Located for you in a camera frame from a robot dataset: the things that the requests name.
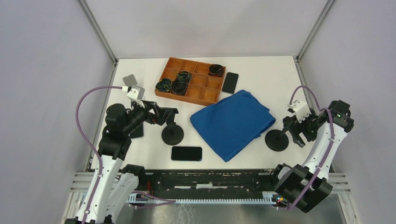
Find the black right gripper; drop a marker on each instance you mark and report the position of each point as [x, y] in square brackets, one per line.
[297, 128]

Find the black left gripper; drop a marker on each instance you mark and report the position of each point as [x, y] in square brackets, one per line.
[161, 113]

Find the black phone stand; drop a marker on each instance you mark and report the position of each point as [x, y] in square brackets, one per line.
[277, 140]
[172, 135]

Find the blue cloth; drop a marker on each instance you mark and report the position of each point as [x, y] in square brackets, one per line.
[229, 125]

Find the black phone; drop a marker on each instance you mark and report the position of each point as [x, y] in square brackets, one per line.
[230, 82]
[186, 153]

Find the black phone under left arm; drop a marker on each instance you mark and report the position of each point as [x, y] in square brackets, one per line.
[138, 132]

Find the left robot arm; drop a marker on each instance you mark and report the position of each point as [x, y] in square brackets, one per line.
[111, 184]

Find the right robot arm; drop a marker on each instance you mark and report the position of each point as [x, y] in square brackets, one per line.
[305, 186]

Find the silver metal phone stand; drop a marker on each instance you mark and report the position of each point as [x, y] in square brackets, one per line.
[130, 80]

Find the rolled tie front centre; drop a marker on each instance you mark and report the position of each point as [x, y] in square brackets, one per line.
[179, 88]

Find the rolled tie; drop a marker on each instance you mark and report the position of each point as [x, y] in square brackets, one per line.
[164, 85]
[216, 70]
[179, 88]
[183, 76]

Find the rolled tie front left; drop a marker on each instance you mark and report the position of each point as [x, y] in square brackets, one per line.
[164, 85]

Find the rolled tie centre top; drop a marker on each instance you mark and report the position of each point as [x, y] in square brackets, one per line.
[183, 76]

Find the wooden compartment tray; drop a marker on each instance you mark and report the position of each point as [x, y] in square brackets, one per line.
[202, 89]

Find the rolled tie back right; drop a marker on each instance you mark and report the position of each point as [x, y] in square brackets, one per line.
[216, 70]

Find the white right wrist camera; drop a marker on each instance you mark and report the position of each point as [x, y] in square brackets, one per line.
[300, 109]

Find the aluminium frame post right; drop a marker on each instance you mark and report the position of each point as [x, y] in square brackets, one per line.
[318, 23]

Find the aluminium frame post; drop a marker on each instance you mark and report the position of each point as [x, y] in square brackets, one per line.
[97, 30]
[318, 23]

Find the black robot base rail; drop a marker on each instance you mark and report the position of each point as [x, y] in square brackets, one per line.
[207, 183]

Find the white toothed cable duct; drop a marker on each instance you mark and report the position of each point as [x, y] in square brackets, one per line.
[265, 198]

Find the aluminium frame post left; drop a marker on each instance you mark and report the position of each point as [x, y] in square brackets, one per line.
[97, 30]

